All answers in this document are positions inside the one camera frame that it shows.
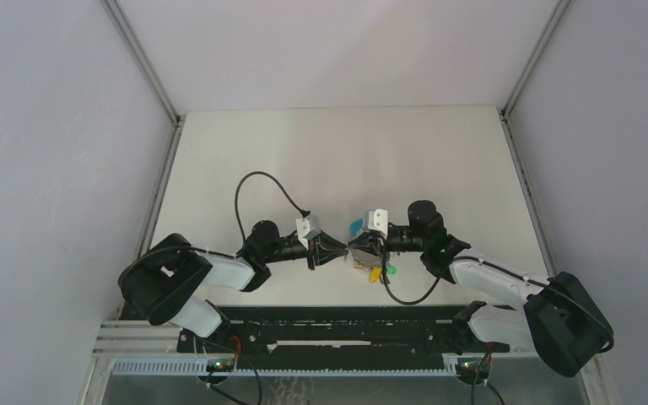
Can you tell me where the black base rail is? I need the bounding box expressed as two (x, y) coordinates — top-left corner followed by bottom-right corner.
(176, 305), (510, 372)

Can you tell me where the white cable duct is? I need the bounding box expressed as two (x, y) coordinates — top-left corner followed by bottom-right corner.
(111, 357), (471, 378)

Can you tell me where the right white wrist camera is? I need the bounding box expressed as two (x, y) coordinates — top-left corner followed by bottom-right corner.
(362, 208), (388, 238)

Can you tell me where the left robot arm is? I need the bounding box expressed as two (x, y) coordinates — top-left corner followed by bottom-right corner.
(117, 215), (348, 352)

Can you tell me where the metal key organizer ring plate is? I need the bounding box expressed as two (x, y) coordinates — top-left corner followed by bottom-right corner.
(348, 219), (397, 284)

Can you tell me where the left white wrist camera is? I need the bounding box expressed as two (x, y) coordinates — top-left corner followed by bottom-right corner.
(295, 213), (321, 250)

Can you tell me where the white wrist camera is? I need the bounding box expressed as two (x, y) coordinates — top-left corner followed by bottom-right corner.
(295, 213), (321, 250)
(362, 208), (388, 238)

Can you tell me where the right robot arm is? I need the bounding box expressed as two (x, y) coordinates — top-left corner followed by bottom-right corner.
(348, 200), (614, 377)

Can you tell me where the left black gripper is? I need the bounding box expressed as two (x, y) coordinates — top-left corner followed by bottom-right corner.
(262, 229), (347, 270)

